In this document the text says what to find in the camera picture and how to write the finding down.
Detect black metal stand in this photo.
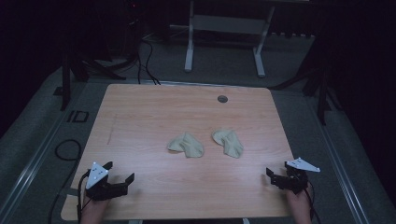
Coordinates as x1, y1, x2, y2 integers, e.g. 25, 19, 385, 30
53, 52, 127, 112
270, 62, 343, 127

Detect black looped floor cable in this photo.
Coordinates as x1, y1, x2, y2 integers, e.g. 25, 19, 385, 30
54, 138, 83, 162

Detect black hanging cables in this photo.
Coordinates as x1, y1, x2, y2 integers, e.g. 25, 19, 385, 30
135, 18, 162, 86

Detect white metal table frame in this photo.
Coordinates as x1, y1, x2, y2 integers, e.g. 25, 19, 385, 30
169, 0, 276, 78

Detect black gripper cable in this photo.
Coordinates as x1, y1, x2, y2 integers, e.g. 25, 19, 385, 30
76, 172, 92, 224
304, 185, 322, 224

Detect person's right hand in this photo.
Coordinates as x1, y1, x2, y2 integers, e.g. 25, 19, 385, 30
285, 186, 313, 214

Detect beige sock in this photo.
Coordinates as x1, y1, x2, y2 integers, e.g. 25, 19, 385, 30
166, 132, 205, 159
211, 128, 245, 160

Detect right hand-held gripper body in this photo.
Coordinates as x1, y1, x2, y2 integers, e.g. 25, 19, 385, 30
271, 157, 321, 196

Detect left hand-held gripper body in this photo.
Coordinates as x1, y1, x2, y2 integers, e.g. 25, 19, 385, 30
84, 161, 130, 202

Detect person's left hand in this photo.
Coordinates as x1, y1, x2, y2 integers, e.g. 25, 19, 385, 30
81, 193, 110, 217

